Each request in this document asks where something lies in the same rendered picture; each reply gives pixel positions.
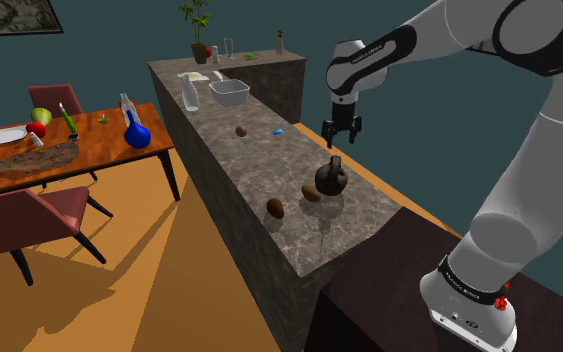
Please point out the clear glass bottle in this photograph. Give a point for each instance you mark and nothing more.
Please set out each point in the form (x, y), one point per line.
(190, 95)

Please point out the dark brown kettle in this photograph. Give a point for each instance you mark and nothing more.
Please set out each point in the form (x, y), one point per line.
(331, 179)

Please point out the small white utensil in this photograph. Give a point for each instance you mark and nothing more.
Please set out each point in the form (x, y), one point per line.
(217, 75)

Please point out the brown potato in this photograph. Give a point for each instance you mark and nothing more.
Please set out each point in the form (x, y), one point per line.
(311, 193)

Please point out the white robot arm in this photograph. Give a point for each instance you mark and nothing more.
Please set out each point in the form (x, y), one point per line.
(529, 170)

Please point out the small vase with sprig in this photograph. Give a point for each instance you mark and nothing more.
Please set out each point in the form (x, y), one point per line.
(280, 45)

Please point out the white square bowl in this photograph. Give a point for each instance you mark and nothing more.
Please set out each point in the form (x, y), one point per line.
(230, 92)

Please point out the dark brown kiwi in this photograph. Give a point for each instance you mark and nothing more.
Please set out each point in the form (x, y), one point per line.
(275, 208)

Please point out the dark robot stand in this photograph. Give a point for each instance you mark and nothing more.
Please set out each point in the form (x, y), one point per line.
(388, 273)

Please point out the white paper with yellow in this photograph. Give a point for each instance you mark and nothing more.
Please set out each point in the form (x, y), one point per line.
(193, 76)

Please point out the wooden dining table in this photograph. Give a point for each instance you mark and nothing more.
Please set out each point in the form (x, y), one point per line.
(100, 144)

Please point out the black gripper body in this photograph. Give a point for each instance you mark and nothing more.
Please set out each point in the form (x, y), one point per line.
(345, 114)

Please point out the white salt shaker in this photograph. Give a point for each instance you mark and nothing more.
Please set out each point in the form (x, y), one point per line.
(215, 54)

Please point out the framed wall picture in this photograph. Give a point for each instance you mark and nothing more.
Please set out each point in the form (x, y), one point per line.
(8, 14)

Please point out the clear drinking glass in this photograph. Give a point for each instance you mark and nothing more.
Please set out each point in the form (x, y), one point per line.
(229, 48)

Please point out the small brown ball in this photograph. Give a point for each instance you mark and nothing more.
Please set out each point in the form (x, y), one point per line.
(241, 131)

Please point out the small blue sponge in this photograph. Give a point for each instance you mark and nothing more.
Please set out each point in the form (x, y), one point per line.
(277, 131)

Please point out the potted green plant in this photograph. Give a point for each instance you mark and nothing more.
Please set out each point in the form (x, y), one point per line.
(199, 52)

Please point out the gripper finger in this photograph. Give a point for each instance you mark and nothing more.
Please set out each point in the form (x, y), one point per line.
(328, 132)
(355, 128)

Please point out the small green object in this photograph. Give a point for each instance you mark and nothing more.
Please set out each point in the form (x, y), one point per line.
(249, 56)

